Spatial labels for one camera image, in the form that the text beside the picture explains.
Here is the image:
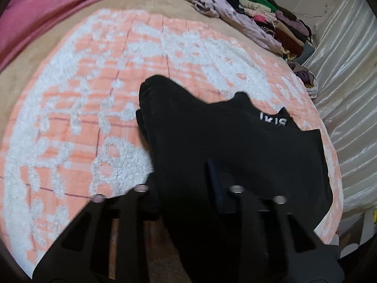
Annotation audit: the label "black sweater orange cuffs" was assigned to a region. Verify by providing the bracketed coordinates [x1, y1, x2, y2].
[135, 75, 334, 283]

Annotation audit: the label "white bag with clothes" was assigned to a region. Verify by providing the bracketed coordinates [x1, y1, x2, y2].
[287, 61, 318, 99]

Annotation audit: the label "stack of folded clothes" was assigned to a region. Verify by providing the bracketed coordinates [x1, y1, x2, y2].
[226, 0, 315, 64]

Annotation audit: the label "peach white plaid blanket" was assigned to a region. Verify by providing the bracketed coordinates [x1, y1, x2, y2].
[1, 8, 343, 275]

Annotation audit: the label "white satin curtain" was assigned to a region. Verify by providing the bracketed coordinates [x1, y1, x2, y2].
[305, 0, 376, 212]

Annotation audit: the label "lilac crumpled garment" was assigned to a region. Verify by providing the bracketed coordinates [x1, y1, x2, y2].
[185, 0, 284, 56]

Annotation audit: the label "beige plush bed sheet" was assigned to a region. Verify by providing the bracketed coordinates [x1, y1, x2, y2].
[0, 0, 266, 136]

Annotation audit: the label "pink velvet duvet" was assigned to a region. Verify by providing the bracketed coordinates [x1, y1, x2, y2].
[1, 0, 99, 70]

